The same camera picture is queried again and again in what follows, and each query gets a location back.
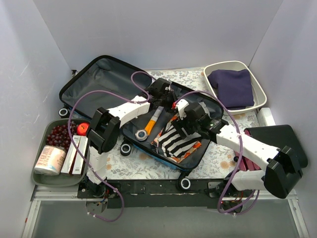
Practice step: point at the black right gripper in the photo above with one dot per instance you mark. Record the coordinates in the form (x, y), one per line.
(183, 126)

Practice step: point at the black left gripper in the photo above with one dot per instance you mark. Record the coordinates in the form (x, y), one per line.
(167, 98)

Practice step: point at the blue fish-print suitcase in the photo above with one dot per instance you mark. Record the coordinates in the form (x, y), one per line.
(111, 74)

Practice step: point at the black white striped cloth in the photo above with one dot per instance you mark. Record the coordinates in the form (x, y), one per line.
(175, 143)

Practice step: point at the orange floral cloth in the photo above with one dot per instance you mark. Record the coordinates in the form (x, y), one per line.
(190, 148)

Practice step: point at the dark purple garment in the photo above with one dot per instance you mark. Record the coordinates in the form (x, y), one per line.
(234, 88)

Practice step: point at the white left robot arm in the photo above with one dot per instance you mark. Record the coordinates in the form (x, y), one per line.
(105, 126)

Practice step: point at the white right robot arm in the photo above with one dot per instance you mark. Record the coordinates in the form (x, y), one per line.
(280, 168)

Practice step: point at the cream plastic basin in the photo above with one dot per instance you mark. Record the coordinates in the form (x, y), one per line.
(259, 95)

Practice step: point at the white device at right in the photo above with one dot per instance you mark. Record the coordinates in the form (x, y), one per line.
(265, 117)

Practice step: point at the black storage box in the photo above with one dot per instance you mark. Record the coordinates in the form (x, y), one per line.
(279, 136)

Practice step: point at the red apple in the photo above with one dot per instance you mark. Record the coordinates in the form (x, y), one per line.
(82, 128)

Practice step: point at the dark red grape bunch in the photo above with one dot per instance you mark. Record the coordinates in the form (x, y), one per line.
(59, 136)

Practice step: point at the white small box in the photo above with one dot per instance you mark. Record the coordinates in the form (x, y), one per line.
(79, 162)
(69, 160)

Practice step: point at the pink patterned packet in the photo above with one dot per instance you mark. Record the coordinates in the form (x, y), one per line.
(50, 161)

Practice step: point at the dark green tray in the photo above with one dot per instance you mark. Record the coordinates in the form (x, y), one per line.
(61, 180)

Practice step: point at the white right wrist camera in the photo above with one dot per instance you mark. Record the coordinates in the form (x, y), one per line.
(180, 107)

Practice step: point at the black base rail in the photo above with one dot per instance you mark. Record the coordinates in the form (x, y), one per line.
(151, 193)

